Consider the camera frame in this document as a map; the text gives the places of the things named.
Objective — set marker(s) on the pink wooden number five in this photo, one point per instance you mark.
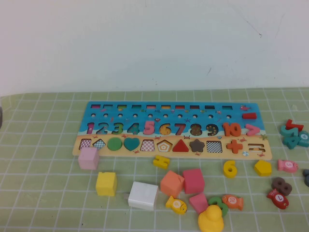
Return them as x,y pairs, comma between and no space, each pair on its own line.
147,123

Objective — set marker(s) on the yellow wooden number six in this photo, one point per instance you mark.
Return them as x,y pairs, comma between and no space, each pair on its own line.
227,165

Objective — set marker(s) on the green wooden circle block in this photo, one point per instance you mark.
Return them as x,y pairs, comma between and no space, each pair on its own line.
114,144

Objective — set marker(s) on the green wooden number three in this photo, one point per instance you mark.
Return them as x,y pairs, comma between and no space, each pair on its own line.
213,200

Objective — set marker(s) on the teal wooden heart block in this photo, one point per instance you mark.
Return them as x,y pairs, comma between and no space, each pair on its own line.
131,143

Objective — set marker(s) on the pink wooden parallelogram block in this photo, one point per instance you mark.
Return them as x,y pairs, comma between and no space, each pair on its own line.
198,203

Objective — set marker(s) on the red wooden triangle block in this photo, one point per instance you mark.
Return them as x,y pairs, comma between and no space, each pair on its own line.
180,147

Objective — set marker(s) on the brown wooden star block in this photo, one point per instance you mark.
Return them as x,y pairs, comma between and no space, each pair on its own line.
197,145

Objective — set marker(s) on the dark grey object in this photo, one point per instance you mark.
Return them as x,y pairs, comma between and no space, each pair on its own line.
0,118

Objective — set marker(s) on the orange wooden fish ten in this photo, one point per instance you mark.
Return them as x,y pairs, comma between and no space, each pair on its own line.
233,201

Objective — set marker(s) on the yellow rubber duck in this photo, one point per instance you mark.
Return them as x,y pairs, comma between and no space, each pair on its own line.
210,221

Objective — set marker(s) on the orange wooden plus sign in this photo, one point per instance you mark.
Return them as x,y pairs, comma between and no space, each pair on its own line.
234,146

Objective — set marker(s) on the orange wooden cube block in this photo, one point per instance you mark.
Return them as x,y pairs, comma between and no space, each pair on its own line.
171,184

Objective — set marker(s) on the pink wooden cube block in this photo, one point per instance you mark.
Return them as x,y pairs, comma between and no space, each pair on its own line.
88,159

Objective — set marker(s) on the red wooden minus sign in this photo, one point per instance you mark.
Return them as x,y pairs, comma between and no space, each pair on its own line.
248,116

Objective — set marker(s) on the red wooden number seven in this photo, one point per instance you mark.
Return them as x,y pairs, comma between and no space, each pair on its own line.
295,126

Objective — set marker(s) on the orange wooden number ten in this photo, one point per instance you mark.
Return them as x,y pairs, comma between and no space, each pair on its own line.
226,129

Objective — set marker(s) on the red wooden fish seven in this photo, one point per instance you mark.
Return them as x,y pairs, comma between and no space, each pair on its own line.
277,198

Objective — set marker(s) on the pink wooden greater-than sign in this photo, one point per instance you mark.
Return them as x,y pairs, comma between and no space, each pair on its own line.
256,130

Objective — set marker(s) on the pink wooden fish five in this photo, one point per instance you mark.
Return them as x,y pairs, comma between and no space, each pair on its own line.
287,166

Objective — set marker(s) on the pink-red cube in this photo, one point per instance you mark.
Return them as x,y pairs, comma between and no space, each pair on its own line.
193,181

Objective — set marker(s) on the grey-blue wooden piece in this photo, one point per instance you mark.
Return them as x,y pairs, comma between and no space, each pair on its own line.
306,177

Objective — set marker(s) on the colourful wooden number puzzle board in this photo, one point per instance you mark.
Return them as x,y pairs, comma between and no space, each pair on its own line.
169,116

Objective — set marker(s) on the yellow wooden pentagon block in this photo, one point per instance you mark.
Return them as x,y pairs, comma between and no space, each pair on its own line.
263,168

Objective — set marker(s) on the yellow wooden fish nine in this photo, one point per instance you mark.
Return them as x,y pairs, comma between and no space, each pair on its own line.
176,205

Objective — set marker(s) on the white usb charger adapter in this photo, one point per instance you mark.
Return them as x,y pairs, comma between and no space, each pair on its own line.
143,196

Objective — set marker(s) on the yellow wooden equals sign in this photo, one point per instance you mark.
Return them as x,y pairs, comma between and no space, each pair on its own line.
161,162

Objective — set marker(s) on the yellow wooden cube block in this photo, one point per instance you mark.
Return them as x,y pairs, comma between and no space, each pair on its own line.
106,184

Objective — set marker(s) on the teal wooden fish four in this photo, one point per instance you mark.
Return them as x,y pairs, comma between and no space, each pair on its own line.
304,139

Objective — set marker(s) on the brown wooden number eight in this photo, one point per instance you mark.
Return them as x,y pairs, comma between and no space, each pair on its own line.
276,182

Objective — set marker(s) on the teal wooden number four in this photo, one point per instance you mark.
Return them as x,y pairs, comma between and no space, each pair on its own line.
290,143

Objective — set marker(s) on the green checkered tablecloth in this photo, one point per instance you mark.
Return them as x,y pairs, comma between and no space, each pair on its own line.
48,193

